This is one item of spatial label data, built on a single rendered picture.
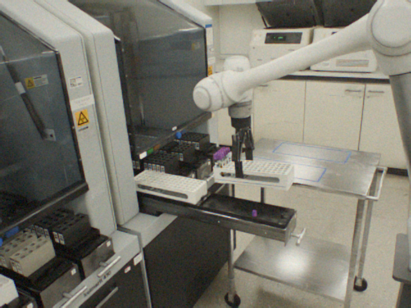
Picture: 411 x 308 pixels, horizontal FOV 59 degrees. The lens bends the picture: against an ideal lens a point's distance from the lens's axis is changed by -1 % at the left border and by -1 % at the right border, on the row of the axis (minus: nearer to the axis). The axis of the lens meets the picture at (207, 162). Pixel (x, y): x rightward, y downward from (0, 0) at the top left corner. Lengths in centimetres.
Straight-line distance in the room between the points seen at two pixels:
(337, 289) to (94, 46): 143
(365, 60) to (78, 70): 264
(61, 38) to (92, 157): 38
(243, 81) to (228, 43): 331
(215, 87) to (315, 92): 245
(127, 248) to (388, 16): 105
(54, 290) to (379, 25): 106
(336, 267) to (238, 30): 306
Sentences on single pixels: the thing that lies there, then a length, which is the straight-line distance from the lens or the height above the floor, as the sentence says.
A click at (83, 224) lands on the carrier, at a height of 86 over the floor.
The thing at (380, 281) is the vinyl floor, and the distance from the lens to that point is 239.
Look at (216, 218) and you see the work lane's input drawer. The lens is 133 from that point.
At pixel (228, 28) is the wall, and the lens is 440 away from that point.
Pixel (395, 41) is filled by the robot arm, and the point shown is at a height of 141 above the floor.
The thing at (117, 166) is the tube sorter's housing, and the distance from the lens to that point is 136.
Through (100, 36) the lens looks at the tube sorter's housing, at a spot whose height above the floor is 142.
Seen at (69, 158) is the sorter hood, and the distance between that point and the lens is 118.
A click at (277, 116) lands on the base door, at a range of 367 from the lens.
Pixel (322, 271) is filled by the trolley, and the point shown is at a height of 28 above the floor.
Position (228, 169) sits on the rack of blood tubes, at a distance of 139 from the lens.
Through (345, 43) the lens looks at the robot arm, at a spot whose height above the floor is 138.
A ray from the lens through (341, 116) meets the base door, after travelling 351.
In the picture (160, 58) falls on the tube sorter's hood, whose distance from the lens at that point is 150.
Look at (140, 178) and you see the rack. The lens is 151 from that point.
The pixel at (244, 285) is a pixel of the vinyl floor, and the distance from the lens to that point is 223.
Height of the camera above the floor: 149
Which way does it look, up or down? 23 degrees down
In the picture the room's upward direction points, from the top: 3 degrees counter-clockwise
